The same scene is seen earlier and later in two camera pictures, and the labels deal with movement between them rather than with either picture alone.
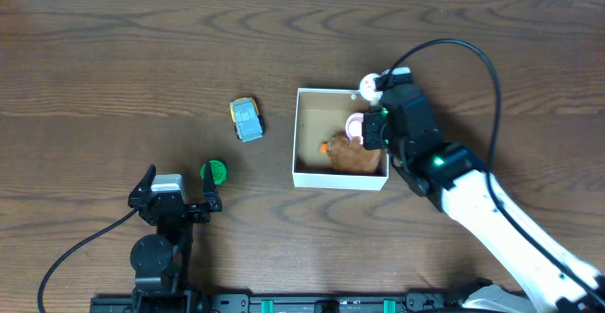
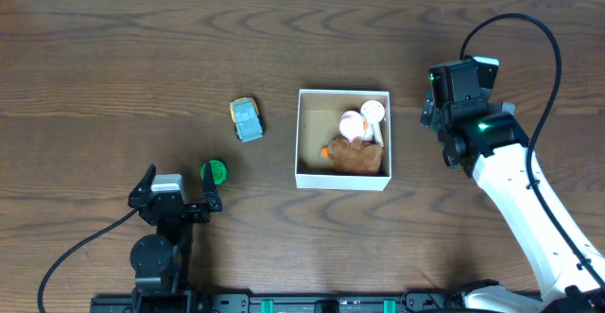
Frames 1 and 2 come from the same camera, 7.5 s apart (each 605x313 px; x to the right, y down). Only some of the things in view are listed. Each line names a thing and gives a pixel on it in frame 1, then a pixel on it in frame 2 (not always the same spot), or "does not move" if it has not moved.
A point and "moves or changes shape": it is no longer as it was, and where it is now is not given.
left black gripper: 175,209 does not move
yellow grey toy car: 248,121 does not move
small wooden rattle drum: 368,89 moves or changes shape
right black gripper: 371,130 -> 427,115
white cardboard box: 319,114 does not move
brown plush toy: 350,155 does not move
